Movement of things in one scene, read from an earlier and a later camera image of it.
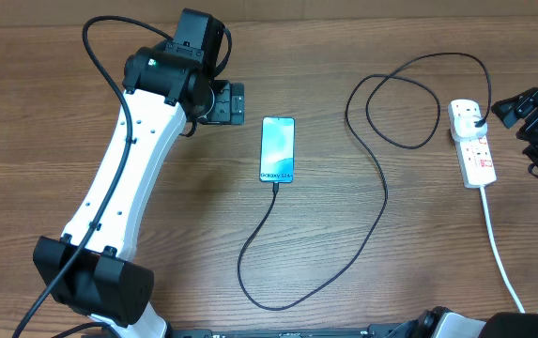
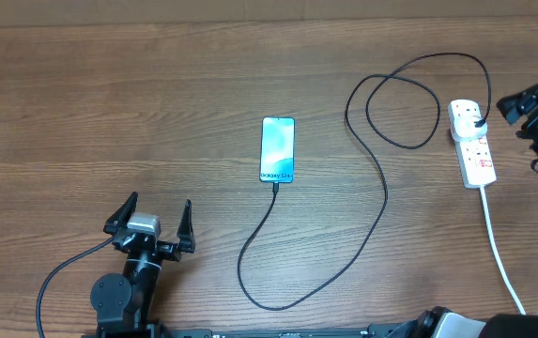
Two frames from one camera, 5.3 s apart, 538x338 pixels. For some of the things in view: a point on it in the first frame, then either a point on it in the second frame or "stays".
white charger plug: [465, 130] stays
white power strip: [475, 157] stays
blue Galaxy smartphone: [277, 149] stays
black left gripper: [230, 103] to [172, 251]
